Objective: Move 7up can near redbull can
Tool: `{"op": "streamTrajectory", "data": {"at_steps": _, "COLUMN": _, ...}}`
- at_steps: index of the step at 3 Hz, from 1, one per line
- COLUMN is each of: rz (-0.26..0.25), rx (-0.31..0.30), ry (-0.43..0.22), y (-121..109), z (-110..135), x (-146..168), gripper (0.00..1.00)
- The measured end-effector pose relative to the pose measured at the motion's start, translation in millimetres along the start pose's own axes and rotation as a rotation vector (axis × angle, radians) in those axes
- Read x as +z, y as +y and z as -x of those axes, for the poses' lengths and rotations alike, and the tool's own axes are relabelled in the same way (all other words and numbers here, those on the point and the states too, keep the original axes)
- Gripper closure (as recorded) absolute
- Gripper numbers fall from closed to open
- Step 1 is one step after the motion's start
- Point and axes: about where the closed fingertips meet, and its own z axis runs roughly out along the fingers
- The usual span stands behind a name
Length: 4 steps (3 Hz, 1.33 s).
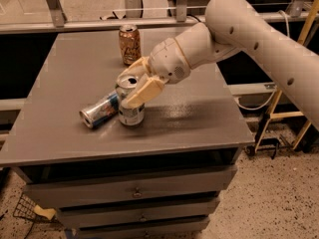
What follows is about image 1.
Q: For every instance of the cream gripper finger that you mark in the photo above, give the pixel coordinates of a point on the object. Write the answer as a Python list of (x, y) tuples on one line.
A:
[(138, 70), (147, 89)]

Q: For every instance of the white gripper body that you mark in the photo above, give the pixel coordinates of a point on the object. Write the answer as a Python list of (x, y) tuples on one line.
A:
[(167, 61)]

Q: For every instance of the silver green 7up can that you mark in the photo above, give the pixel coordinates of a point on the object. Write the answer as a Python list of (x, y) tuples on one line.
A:
[(128, 117)]

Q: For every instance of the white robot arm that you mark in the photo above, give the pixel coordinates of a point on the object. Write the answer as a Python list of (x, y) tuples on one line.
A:
[(230, 26)]

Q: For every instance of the brown gold soda can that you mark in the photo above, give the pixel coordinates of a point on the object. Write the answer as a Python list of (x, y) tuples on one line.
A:
[(130, 43)]

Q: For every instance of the blue silver redbull can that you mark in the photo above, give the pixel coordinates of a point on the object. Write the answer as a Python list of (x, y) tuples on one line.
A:
[(93, 115)]

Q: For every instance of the grey drawer cabinet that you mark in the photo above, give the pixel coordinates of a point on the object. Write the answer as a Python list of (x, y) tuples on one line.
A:
[(153, 171)]

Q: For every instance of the top grey drawer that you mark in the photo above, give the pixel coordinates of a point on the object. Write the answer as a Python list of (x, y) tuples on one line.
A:
[(131, 187)]

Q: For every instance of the grey drawer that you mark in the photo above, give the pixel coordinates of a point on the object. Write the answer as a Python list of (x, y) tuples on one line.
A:
[(131, 187), (145, 230), (139, 213)]

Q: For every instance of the bottom grey drawer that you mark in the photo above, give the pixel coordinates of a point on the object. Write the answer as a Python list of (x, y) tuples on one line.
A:
[(145, 230)]

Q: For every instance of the middle grey drawer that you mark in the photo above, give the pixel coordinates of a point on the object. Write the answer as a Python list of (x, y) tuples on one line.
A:
[(139, 213)]

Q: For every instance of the metal railing frame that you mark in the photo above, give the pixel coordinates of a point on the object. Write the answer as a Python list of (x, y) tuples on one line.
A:
[(36, 16)]

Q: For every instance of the yellow wheeled cart frame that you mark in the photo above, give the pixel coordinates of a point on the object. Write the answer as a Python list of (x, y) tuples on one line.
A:
[(270, 114)]

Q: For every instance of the black wire basket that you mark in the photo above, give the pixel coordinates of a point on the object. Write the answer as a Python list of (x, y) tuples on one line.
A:
[(25, 209)]

